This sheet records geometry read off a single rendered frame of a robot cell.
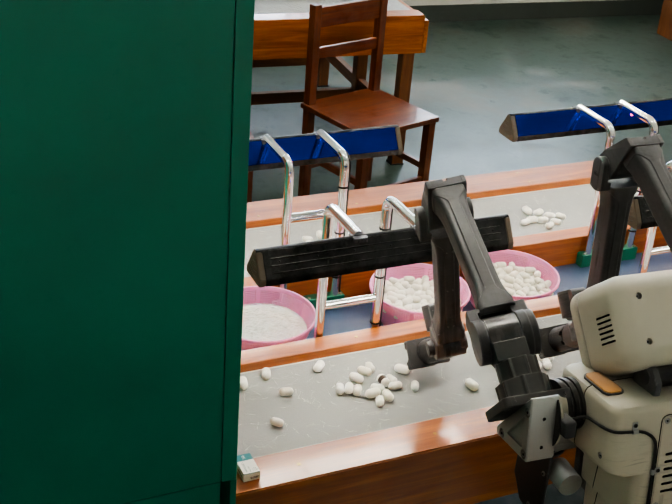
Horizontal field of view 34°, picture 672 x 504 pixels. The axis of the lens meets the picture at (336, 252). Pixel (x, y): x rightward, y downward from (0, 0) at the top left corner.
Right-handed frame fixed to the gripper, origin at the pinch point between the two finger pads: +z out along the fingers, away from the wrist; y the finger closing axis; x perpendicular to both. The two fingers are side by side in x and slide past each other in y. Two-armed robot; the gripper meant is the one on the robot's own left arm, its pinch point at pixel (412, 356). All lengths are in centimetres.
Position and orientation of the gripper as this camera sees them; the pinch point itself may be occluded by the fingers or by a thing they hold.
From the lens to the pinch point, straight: 265.1
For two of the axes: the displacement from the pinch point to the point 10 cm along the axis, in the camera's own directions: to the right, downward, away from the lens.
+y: -9.2, 1.3, -3.7
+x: 2.0, 9.7, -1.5
